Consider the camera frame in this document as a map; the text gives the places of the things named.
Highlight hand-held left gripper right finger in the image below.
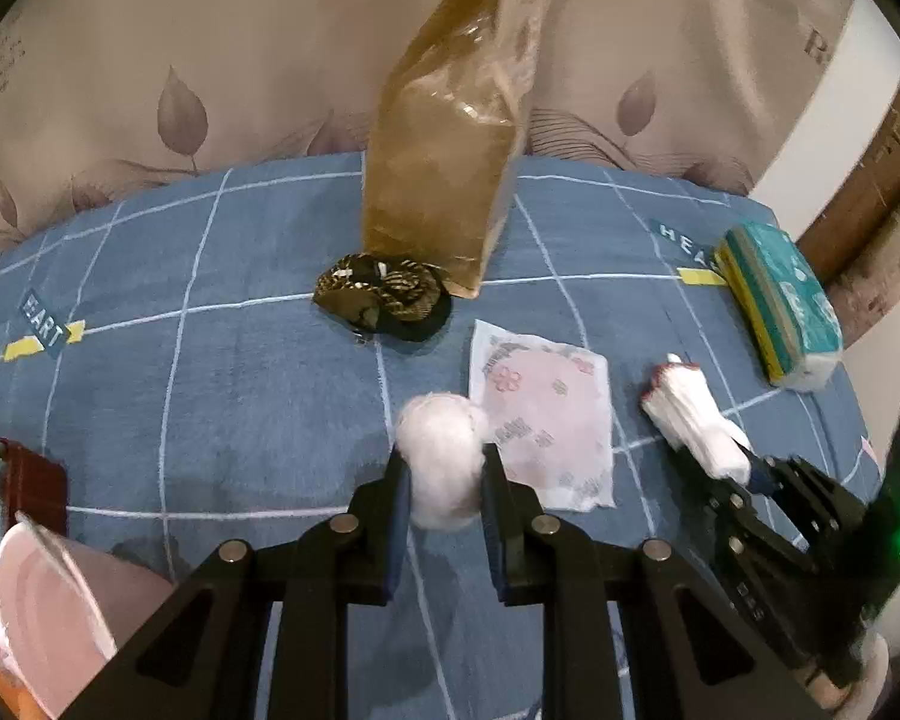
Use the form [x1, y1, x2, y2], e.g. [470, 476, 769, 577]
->
[480, 444, 815, 720]

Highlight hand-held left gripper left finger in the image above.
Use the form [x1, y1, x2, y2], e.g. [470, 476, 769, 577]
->
[67, 446, 413, 720]

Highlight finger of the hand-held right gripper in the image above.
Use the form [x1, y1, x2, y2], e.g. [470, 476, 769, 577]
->
[671, 439, 751, 518]
[735, 446, 785, 496]

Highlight white cloth red edge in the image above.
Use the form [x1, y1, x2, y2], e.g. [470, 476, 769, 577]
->
[640, 354, 752, 481]

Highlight white cotton ball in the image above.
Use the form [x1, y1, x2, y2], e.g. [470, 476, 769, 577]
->
[395, 394, 490, 530]

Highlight person's right hand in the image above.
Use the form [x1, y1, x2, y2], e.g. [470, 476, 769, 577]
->
[802, 630, 900, 713]

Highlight white pink wipe packet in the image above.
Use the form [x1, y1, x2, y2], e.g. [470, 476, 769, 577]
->
[469, 319, 617, 512]

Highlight teal tissue pack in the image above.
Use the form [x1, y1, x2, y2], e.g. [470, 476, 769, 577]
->
[714, 221, 843, 391]

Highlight dark patterned scrunchie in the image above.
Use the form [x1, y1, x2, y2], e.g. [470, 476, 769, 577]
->
[313, 253, 452, 343]

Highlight wooden furniture panel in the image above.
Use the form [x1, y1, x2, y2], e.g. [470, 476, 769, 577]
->
[795, 60, 900, 350]

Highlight brown paper bag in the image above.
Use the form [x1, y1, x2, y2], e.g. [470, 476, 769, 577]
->
[361, 0, 552, 299]

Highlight beige leaf print curtain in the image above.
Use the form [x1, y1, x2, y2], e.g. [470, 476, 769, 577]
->
[0, 0, 871, 275]

